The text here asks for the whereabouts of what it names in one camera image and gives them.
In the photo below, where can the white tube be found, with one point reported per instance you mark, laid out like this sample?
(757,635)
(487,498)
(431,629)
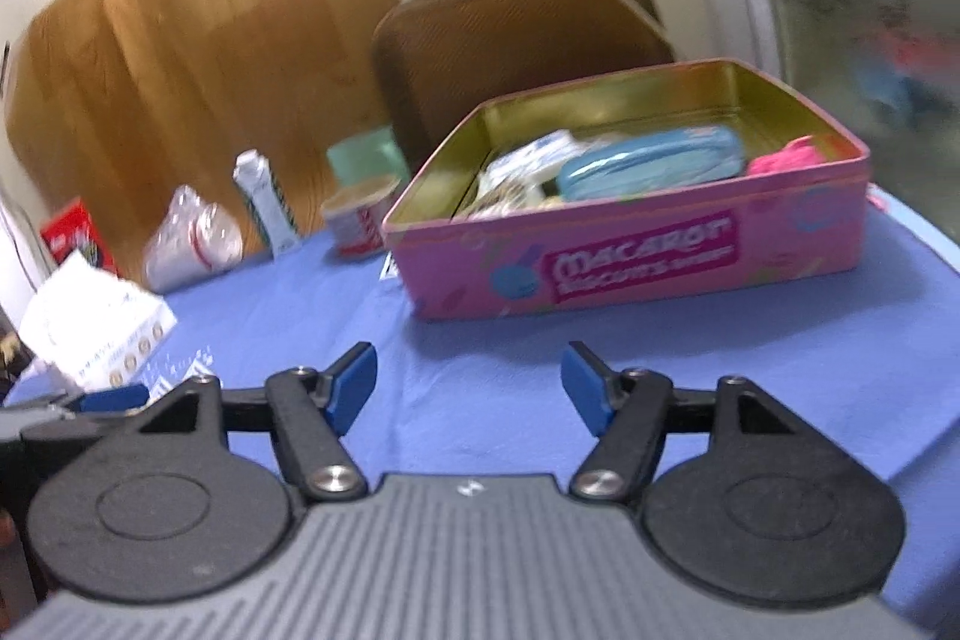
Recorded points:
(266,205)

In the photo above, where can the blue pouch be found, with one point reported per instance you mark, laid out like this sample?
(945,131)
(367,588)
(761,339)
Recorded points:
(645,164)

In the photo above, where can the wooden panel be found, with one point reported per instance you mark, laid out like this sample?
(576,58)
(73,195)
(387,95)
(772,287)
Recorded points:
(187,48)

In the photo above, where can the white soft packet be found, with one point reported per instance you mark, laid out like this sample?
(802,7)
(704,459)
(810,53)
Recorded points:
(525,160)

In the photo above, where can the brown chair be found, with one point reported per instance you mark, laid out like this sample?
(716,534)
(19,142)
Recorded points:
(510,40)

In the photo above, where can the blue tablecloth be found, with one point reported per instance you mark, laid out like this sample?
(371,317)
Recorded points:
(487,347)

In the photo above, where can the red and white cup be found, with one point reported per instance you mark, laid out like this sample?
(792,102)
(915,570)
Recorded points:
(360,220)

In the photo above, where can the pink soft yarn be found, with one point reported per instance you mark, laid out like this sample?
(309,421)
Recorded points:
(784,158)

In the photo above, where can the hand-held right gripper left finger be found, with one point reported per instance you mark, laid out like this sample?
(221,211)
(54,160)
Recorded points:
(352,385)

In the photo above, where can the pink tin box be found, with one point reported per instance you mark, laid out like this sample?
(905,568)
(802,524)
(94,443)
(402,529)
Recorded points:
(637,265)

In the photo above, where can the clear plastic bag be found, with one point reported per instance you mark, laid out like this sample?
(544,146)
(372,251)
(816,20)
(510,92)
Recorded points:
(191,242)

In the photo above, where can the red box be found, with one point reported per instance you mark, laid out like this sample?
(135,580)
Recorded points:
(71,231)

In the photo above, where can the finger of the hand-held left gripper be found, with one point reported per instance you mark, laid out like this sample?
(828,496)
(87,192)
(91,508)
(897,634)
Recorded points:
(112,400)

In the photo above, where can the mint green cup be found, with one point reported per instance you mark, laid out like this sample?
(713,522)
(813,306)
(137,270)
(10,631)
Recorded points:
(367,156)

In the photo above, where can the frosted window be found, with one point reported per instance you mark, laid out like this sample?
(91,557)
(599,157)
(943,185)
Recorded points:
(862,10)

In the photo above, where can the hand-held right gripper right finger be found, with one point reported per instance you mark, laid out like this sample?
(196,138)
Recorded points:
(589,392)

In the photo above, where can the white paper packet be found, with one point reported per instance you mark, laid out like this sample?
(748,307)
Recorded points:
(90,317)

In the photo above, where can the patterned snack packet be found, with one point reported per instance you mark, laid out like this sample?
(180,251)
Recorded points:
(502,199)

